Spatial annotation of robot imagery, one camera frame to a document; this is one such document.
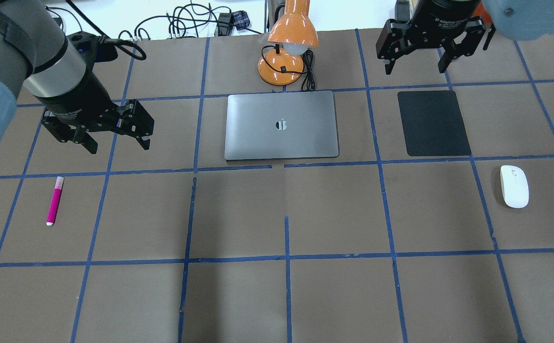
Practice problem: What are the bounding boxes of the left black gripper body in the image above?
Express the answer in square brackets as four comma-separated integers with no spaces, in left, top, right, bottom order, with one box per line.
[40,71,115,132]

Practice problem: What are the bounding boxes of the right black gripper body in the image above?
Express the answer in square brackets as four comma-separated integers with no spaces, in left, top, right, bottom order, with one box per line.
[408,0,480,49]

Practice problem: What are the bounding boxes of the pink marker pen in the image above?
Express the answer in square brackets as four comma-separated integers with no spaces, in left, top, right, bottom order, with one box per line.
[46,176,65,226]

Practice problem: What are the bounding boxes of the white computer mouse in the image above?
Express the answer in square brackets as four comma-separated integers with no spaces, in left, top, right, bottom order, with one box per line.
[499,165,530,209]

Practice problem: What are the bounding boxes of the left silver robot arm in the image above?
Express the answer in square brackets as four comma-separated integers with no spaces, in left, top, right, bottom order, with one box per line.
[0,0,154,154]

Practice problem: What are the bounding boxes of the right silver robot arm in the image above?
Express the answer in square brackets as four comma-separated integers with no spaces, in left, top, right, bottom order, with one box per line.
[376,0,554,75]

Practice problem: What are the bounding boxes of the black mousepad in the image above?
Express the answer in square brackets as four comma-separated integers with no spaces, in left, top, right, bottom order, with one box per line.
[397,91,471,157]

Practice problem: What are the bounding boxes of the orange desk lamp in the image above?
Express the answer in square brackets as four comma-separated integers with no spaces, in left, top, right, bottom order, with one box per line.
[257,0,319,91]

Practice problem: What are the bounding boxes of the silver closed laptop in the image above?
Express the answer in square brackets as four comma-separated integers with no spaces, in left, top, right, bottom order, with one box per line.
[224,91,339,161]

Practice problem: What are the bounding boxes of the black power adapter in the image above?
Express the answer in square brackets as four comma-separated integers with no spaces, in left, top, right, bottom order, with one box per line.
[215,12,234,37]

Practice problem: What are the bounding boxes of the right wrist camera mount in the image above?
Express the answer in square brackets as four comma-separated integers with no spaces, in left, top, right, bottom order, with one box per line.
[393,0,419,22]

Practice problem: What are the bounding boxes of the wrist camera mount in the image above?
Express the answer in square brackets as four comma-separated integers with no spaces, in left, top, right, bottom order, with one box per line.
[393,0,419,22]
[66,31,118,69]

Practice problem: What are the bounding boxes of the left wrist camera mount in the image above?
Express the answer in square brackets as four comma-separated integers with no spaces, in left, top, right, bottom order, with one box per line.
[66,31,118,69]

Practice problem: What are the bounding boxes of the black lamp power cord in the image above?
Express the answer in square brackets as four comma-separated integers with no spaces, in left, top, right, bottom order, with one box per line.
[260,44,317,92]

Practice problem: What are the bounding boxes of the black cables on floor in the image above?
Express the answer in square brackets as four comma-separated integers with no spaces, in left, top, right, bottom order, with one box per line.
[43,2,263,41]

